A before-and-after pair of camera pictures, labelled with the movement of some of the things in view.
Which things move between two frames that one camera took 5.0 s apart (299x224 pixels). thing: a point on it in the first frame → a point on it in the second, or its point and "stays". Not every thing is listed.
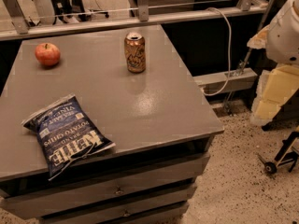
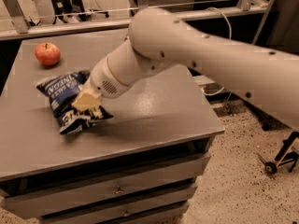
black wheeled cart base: [288, 154] stays
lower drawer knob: [126, 213] stays
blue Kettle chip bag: [66, 135] → [63, 91]
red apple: [48, 54] stays
